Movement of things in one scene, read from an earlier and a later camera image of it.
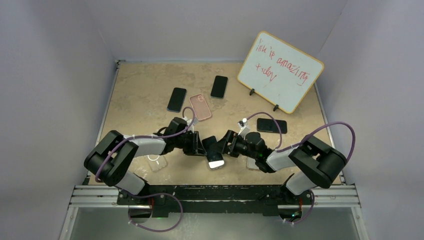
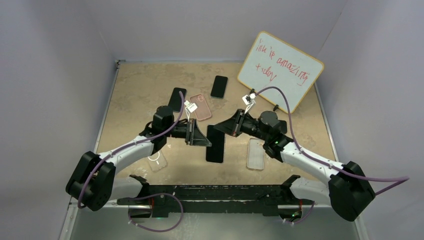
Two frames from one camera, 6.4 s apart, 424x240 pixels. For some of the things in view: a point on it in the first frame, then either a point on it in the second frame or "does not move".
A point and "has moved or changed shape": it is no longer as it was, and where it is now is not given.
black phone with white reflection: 215,158 has moved or changed shape
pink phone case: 200,107 does not move
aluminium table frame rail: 90,195 does not move
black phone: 177,98 does not move
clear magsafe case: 156,161 does not move
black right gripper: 230,137 to 233,125
